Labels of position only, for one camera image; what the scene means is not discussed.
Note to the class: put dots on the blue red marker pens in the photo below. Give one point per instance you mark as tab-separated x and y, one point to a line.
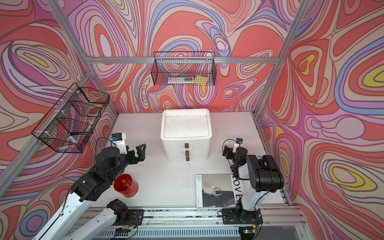
75	145

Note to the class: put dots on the black wire basket left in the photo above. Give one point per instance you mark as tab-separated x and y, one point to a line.
78	113

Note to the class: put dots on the black white magazine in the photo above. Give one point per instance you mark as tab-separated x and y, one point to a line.
218	190

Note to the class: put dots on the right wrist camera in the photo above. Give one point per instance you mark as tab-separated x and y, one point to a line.
238	143

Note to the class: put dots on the transparent box in basket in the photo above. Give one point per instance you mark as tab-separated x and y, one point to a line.
180	80

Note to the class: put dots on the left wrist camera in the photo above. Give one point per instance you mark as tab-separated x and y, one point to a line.
119	139

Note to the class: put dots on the white plastic drawer cabinet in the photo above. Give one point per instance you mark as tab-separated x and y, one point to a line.
186	135

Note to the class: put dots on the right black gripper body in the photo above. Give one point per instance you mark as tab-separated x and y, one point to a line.
230	155

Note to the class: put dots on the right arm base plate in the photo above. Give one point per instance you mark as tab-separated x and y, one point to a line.
232	216

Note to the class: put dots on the black wire basket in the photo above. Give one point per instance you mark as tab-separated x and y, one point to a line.
183	64
78	113

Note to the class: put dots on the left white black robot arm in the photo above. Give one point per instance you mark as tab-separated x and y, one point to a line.
110	164

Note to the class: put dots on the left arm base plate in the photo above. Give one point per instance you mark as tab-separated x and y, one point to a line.
130	218

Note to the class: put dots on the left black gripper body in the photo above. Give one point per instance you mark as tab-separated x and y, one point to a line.
131	159

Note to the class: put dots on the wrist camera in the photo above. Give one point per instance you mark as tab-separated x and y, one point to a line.
238	143
119	139

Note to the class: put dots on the yellow item in basket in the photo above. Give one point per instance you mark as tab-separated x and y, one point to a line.
201	80

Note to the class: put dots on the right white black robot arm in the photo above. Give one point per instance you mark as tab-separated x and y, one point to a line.
265	178

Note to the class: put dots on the black wire basket back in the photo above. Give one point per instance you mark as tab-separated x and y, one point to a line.
183	64

